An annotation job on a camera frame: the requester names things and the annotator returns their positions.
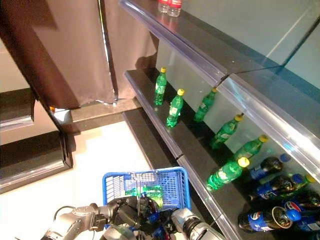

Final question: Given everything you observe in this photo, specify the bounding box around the robot left hand black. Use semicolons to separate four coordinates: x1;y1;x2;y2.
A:
107;196;151;230

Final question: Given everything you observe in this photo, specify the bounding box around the robot right hand black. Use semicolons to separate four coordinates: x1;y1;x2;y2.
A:
139;209;181;240

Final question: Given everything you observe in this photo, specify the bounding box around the Pepsi cola bottle blue label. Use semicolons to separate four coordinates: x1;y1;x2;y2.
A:
291;217;320;235
237;206;302;232
140;195;173;238
249;153;291;180
283;191;320;213
249;173;305;201

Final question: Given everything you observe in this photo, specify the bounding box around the blue plastic shopping basket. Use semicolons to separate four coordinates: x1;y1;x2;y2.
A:
101;166;193;231

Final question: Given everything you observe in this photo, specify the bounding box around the brown backdrop curtain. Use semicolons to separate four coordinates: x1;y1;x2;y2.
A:
47;0;160;109

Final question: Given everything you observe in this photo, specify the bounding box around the dark shelf end panel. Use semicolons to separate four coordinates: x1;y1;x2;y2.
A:
0;0;83;168

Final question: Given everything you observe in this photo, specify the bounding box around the metal store shelf unit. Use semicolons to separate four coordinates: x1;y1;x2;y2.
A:
118;0;320;176

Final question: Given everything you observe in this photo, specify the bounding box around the clear water bottle red label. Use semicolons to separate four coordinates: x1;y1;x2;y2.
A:
167;0;183;18
157;0;171;13

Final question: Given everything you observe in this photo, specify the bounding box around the thin black cable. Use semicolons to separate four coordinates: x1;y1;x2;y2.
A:
53;205;76;222

